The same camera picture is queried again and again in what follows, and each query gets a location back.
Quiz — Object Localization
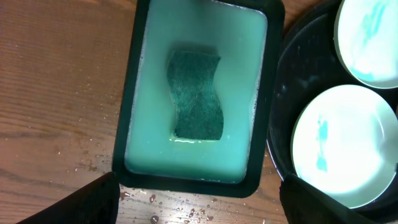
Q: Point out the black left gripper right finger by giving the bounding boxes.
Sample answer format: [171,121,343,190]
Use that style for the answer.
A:
[279,174,373,224]

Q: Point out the mint green plate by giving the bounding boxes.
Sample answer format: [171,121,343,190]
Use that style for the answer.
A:
[290,85,397,208]
[333,0,397,89]

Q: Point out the round black serving tray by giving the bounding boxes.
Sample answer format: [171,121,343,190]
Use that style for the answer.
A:
[266,0,398,224]

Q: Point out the black rectangular soapy water tray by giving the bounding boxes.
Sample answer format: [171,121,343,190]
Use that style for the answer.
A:
[112,0,285,198]

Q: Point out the green yellow scrub sponge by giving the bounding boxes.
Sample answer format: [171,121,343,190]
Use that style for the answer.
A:
[167,50,224,141]

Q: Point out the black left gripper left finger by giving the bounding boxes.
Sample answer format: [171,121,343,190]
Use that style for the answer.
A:
[19,172,120,224]

